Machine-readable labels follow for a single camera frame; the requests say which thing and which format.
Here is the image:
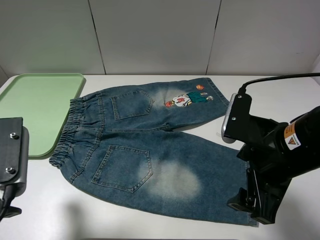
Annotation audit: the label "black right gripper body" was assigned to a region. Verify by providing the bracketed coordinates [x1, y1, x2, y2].
[237, 117, 291, 220]

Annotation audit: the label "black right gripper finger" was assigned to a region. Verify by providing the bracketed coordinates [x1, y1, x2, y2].
[227, 187, 260, 212]
[254, 211, 275, 224]

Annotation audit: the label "black right camera cable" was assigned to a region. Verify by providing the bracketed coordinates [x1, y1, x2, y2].
[237, 71, 320, 96]

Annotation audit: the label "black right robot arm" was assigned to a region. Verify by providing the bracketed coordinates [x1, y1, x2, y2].
[222, 107, 320, 225]

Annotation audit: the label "light green plastic tray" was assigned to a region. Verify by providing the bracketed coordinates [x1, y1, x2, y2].
[0, 73, 85, 158]

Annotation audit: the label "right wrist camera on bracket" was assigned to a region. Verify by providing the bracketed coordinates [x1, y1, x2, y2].
[221, 93, 252, 144]

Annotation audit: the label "children's blue denim shorts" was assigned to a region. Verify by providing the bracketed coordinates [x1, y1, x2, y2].
[49, 77, 257, 227]

